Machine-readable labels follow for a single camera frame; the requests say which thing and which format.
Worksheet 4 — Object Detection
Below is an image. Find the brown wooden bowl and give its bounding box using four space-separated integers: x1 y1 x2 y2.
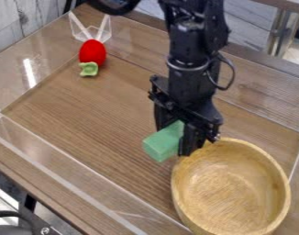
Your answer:
170 138 290 235

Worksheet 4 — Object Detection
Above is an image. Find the clear acrylic front wall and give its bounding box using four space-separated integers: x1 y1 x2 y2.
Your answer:
0 113 189 235

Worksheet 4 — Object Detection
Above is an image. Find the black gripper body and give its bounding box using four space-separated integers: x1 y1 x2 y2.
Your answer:
148 62 222 142

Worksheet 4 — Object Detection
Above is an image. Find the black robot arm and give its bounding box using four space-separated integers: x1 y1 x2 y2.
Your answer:
148 0 232 156

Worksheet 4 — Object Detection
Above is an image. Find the black table leg bracket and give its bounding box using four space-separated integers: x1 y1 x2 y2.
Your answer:
18 195 61 235

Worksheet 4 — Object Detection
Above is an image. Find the green rectangular stick block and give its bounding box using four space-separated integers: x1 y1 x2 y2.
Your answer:
141 120 184 162

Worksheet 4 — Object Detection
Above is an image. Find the metal frame in background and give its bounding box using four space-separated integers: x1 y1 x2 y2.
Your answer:
264 9 299 58

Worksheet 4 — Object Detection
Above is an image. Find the red felt strawberry toy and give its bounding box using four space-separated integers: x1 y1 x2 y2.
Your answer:
78 39 106 77

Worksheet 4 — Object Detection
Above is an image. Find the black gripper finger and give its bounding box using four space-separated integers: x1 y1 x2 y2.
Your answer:
177 122 208 156
154 105 178 130

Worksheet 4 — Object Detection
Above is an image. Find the black cable under table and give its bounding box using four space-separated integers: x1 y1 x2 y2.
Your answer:
0 210 21 228

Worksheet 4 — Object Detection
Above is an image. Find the clear acrylic corner bracket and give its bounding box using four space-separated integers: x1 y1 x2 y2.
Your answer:
66 12 112 43

